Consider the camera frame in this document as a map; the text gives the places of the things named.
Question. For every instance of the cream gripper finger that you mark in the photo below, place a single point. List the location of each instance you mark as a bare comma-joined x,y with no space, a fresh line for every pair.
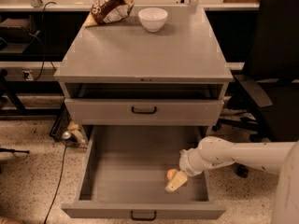
179,179

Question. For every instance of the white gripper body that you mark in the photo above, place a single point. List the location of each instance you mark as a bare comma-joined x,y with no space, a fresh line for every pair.
188,162

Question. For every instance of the orange fruit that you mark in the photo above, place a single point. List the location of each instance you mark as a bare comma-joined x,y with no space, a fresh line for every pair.
170,174

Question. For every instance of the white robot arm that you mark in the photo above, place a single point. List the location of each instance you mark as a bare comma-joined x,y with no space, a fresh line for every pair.
278,158

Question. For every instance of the open grey middle drawer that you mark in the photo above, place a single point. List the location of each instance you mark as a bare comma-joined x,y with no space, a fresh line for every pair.
124,176

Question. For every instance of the grey drawer cabinet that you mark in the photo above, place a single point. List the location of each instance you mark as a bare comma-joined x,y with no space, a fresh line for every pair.
182,61

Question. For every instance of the closed grey upper drawer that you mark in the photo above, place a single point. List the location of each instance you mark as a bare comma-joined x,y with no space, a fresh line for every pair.
144,112

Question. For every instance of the black office chair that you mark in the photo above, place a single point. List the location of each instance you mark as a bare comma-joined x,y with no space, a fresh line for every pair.
267,86

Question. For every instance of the silver round floor object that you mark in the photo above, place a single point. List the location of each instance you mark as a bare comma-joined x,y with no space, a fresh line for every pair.
66,135

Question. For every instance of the white bowl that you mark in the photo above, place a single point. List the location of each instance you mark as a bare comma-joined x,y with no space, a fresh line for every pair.
152,18

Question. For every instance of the brown chip bag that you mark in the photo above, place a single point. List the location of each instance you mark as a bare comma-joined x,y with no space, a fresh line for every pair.
108,11

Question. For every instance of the wall power outlet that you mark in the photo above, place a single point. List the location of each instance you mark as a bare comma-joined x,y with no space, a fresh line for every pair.
27,75

